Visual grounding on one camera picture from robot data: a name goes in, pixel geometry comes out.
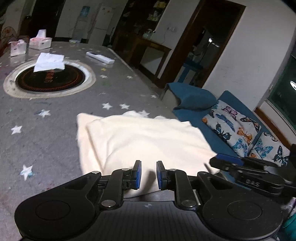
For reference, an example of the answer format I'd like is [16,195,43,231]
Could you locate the cream sweater garment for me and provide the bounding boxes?
[76,111,218,198]

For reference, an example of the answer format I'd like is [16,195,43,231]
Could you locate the butterfly print pillow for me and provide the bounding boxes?
[202,100,261,157]
[249,132,290,167]

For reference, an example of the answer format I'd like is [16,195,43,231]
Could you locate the blue sofa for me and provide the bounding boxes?
[162,82,296,241]

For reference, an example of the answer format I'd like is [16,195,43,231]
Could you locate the round black induction cooktop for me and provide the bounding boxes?
[3,59,96,99]

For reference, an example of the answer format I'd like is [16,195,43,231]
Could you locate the white refrigerator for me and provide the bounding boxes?
[89,5,113,45]

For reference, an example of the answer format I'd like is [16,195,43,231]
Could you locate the white tissue sheet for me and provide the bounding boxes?
[33,52,65,72]

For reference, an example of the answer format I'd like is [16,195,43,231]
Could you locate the water dispenser with bottle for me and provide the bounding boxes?
[72,6,90,43]

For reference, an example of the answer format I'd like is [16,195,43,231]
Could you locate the dark wooden display cabinet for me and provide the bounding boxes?
[111,0,169,52]

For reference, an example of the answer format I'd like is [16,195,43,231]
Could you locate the pink tissue box rear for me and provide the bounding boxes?
[29,29,52,50]

